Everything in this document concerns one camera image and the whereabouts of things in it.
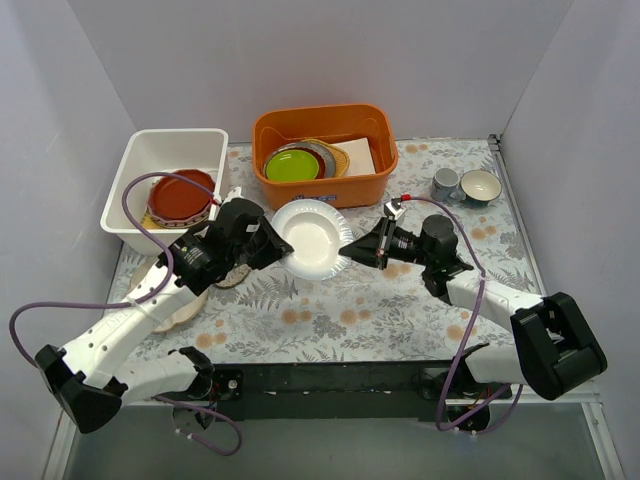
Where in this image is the speckled oval dish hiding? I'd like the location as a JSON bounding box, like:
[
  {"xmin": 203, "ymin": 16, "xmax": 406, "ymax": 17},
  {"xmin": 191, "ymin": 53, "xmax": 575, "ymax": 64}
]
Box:
[{"xmin": 214, "ymin": 265, "xmax": 252, "ymax": 289}]

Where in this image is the white round plate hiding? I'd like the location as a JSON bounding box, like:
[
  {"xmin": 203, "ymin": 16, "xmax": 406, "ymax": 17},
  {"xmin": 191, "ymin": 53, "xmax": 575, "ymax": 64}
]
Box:
[{"xmin": 271, "ymin": 199, "xmax": 354, "ymax": 281}]

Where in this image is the red round plate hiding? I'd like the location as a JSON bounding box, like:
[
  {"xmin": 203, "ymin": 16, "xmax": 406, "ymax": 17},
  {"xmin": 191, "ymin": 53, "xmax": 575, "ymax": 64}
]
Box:
[{"xmin": 148, "ymin": 169, "xmax": 215, "ymax": 222}]

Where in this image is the cream divided plate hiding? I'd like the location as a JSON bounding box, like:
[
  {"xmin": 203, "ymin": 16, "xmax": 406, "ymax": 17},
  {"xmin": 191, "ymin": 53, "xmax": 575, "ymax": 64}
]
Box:
[{"xmin": 127, "ymin": 259, "xmax": 209, "ymax": 334}]

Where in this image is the pink polka dot plate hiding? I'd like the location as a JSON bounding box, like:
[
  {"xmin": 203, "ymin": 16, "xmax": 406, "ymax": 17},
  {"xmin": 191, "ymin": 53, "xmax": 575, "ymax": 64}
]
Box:
[{"xmin": 146, "ymin": 205, "xmax": 211, "ymax": 229}]

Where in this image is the yellow bamboo mat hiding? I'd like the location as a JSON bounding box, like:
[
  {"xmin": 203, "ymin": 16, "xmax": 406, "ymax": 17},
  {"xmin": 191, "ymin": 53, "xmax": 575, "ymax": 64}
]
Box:
[{"xmin": 140, "ymin": 210, "xmax": 164, "ymax": 230}]

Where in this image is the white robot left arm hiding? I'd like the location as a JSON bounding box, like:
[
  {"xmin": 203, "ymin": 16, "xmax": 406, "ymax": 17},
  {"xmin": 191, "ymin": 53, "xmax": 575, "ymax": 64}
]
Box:
[{"xmin": 35, "ymin": 198, "xmax": 294, "ymax": 433}]

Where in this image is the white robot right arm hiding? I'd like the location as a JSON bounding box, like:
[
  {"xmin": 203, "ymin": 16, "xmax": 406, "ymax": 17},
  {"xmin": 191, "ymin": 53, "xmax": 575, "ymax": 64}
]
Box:
[{"xmin": 339, "ymin": 214, "xmax": 608, "ymax": 400}]

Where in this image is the white plastic bin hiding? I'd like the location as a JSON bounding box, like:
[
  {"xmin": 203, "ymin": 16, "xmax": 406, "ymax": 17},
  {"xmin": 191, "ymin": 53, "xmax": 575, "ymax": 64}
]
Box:
[{"xmin": 100, "ymin": 128, "xmax": 231, "ymax": 256}]

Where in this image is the orange plastic bin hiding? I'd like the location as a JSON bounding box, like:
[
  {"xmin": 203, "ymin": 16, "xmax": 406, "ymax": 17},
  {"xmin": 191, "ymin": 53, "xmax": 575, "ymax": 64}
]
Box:
[{"xmin": 252, "ymin": 103, "xmax": 398, "ymax": 210}]

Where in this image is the small patterned mug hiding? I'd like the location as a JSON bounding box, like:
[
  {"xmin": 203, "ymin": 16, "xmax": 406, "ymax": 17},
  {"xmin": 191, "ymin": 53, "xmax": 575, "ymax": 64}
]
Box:
[{"xmin": 430, "ymin": 167, "xmax": 466, "ymax": 202}]

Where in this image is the lime green plate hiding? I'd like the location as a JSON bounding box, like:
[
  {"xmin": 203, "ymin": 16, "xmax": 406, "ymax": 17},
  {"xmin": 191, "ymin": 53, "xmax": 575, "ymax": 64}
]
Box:
[{"xmin": 265, "ymin": 149, "xmax": 320, "ymax": 183}]

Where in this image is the white square plate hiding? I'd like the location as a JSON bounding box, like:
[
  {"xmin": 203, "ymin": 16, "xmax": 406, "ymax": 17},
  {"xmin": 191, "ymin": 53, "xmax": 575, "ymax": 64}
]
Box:
[{"xmin": 334, "ymin": 137, "xmax": 376, "ymax": 177}]

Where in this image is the yellow woven basket plate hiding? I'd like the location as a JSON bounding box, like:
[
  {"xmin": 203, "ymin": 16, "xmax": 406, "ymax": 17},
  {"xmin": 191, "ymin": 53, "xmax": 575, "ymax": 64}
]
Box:
[{"xmin": 304, "ymin": 138, "xmax": 350, "ymax": 178}]

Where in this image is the grey rimmed plate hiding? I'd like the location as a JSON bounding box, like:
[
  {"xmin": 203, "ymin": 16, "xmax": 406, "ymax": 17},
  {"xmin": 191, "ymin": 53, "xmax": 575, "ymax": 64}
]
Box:
[{"xmin": 263, "ymin": 139, "xmax": 336, "ymax": 183}]

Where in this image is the green rimmed bowl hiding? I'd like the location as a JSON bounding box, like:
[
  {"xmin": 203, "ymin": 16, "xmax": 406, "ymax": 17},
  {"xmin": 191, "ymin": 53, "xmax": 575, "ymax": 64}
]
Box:
[{"xmin": 459, "ymin": 170, "xmax": 502, "ymax": 208}]

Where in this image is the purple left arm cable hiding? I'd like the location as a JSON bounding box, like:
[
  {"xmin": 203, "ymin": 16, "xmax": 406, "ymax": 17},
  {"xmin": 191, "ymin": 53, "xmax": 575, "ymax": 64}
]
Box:
[{"xmin": 8, "ymin": 171, "xmax": 244, "ymax": 456}]

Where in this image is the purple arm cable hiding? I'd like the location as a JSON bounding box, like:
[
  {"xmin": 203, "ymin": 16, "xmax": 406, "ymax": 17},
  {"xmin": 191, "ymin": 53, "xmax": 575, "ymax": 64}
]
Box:
[
  {"xmin": 399, "ymin": 193, "xmax": 524, "ymax": 434},
  {"xmin": 8, "ymin": 171, "xmax": 244, "ymax": 456}
]

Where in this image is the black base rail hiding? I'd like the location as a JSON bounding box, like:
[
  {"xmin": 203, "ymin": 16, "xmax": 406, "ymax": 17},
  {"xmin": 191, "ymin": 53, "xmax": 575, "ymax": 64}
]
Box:
[{"xmin": 154, "ymin": 362, "xmax": 514, "ymax": 431}]

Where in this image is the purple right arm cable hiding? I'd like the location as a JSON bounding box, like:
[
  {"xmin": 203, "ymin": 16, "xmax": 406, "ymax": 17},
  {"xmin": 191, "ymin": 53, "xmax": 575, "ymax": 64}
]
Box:
[{"xmin": 399, "ymin": 193, "xmax": 524, "ymax": 434}]

